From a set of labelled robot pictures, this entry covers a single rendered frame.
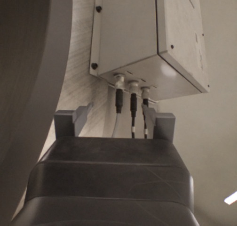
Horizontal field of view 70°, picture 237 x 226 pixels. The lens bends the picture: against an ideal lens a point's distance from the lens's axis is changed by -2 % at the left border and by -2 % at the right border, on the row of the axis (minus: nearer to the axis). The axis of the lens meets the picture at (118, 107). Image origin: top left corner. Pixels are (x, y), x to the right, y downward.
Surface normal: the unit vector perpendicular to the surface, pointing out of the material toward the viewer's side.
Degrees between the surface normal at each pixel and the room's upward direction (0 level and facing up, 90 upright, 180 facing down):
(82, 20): 90
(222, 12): 180
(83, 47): 90
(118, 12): 138
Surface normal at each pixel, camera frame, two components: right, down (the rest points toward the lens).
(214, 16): -0.51, 0.51
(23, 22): -0.66, -0.09
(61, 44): 0.76, -0.13
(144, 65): -0.03, 0.97
